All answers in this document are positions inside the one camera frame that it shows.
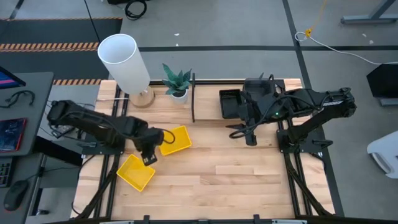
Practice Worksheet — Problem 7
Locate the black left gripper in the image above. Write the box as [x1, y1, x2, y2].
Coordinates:
[132, 119, 165, 167]

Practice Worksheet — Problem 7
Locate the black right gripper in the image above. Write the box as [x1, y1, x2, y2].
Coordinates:
[226, 91, 282, 147]

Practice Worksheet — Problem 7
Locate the yellow plastic slotted basket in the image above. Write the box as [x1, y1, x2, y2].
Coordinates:
[116, 154, 156, 192]
[158, 124, 193, 156]

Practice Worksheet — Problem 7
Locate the black plastic slotted basket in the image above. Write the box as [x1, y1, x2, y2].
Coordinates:
[219, 89, 243, 119]

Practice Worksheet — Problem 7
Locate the green plant in white pot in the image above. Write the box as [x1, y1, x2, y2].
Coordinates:
[161, 63, 193, 105]

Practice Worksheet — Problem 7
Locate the grey side table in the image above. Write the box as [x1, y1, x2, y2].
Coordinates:
[27, 84, 101, 218]

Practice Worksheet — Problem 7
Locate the white shade wooden base lamp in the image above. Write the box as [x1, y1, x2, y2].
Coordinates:
[97, 33, 155, 109]

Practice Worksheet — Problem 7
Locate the grey desk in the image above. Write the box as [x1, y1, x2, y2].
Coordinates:
[0, 72, 55, 224]

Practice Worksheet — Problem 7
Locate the black computer mouse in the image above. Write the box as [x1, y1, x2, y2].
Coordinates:
[3, 179, 30, 212]

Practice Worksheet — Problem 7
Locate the red-edged dark pad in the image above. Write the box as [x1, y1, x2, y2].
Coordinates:
[0, 117, 27, 154]

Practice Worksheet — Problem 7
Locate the white chair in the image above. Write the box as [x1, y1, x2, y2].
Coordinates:
[366, 130, 398, 180]

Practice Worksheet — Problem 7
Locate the black keyboard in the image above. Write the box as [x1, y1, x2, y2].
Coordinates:
[0, 157, 14, 189]

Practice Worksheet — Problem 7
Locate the black monitor with grey stand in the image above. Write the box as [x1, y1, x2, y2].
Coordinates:
[366, 63, 398, 107]

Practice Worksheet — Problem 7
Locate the computer monitor with lit screen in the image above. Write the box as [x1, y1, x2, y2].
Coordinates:
[0, 65, 27, 90]

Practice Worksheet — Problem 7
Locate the black hazard-striped floor mat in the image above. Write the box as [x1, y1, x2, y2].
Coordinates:
[0, 17, 124, 86]

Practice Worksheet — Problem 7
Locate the grey desk leg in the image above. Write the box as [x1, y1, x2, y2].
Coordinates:
[340, 0, 398, 25]

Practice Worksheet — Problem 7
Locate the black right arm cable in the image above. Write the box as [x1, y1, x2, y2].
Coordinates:
[229, 93, 282, 139]

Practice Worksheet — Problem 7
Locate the black aluminium rig frame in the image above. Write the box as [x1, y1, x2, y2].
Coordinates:
[71, 79, 336, 224]

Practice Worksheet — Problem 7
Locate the yellow rope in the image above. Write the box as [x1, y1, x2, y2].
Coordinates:
[304, 0, 328, 39]

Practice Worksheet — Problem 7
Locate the white floor cable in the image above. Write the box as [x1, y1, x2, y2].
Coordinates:
[294, 30, 398, 66]

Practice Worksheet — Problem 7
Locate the coiled black cable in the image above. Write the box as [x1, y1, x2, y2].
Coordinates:
[124, 0, 148, 21]

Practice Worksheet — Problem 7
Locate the black looped cord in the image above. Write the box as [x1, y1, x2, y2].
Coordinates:
[0, 90, 36, 109]

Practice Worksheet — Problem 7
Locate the thin black floor cable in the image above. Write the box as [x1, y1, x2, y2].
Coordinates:
[83, 0, 102, 43]

